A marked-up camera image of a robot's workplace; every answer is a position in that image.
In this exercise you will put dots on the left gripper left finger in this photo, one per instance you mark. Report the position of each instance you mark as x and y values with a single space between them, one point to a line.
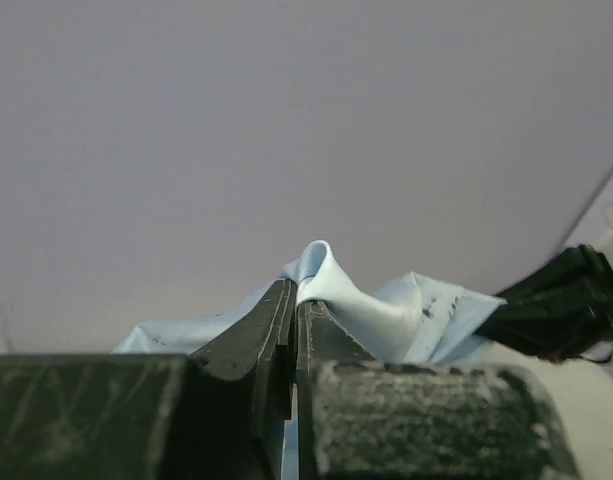
217 413

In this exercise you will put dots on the light blue pillowcase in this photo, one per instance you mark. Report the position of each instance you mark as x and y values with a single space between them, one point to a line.
412 319

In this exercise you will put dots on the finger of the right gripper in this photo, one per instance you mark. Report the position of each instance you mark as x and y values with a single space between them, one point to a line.
559 312

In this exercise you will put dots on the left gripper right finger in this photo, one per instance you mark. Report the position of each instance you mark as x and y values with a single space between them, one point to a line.
360 418

